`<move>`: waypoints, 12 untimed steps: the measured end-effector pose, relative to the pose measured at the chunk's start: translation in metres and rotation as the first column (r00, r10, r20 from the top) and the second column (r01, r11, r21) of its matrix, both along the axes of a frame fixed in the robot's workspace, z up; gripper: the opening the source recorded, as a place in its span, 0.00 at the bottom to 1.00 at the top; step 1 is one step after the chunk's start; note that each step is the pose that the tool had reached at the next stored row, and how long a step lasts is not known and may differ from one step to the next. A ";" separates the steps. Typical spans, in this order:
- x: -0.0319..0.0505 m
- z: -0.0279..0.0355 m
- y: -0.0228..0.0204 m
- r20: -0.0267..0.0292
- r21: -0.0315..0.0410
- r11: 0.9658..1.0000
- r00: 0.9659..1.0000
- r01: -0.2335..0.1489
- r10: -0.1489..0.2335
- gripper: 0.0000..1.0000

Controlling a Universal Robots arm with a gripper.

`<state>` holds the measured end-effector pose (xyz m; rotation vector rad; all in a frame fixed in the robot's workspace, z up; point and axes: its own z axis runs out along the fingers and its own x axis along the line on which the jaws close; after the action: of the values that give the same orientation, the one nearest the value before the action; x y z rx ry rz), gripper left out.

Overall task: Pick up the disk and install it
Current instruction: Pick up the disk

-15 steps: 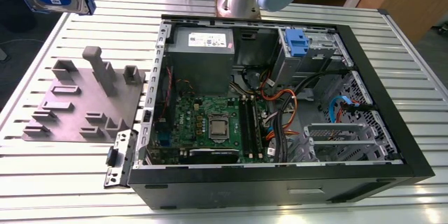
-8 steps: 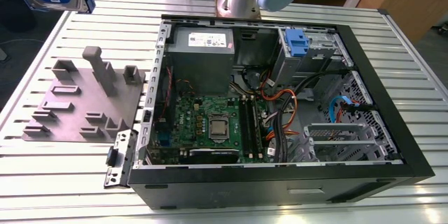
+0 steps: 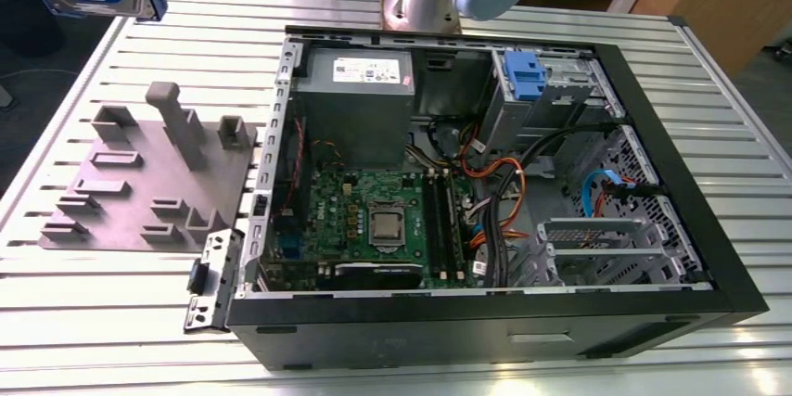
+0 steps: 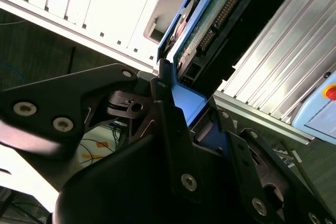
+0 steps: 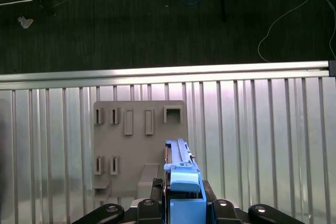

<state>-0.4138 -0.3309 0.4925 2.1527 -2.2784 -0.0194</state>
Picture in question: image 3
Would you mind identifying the black graphics card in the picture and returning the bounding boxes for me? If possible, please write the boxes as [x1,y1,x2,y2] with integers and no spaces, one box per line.
[314,260,425,290]

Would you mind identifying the green motherboard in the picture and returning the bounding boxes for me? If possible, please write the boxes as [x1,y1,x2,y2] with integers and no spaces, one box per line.
[256,166,484,290]

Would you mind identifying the black PC case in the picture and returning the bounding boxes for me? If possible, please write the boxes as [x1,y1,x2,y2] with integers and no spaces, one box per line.
[181,24,770,372]

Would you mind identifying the silver expansion slot latch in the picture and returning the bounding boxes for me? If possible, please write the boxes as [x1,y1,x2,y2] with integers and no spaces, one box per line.
[181,227,244,335]

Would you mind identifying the black office chair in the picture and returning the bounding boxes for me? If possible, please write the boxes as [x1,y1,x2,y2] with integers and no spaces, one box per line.
[0,0,66,58]

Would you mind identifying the black cable bundle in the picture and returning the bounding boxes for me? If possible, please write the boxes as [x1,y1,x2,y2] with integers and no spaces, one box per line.
[478,121,624,288]

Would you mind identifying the blue plastic drive latch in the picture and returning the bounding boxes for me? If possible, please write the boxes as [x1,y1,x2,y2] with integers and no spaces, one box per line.
[504,50,549,103]

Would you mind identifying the silver CPU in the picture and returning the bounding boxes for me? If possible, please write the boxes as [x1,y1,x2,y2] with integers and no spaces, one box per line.
[372,213,404,243]

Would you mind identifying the silver disk bay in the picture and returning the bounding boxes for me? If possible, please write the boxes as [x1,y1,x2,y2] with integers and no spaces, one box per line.
[534,217,713,288]

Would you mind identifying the CPU socket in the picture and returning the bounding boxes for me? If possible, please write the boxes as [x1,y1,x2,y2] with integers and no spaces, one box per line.
[365,199,410,256]

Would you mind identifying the grey parts rack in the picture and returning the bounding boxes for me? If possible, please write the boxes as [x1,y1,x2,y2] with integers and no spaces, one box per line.
[37,81,261,251]

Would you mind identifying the orange yellow power wires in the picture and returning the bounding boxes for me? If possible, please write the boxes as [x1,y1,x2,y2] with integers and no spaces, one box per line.
[404,120,533,251]

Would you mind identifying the silver power supply unit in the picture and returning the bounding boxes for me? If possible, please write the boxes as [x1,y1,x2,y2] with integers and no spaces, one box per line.
[289,47,416,170]

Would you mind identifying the red black twisted fan wire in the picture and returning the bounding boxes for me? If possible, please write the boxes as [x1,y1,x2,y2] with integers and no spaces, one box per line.
[284,115,309,219]

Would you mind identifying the blue data wire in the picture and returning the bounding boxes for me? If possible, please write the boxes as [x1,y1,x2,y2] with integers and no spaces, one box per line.
[580,168,626,221]

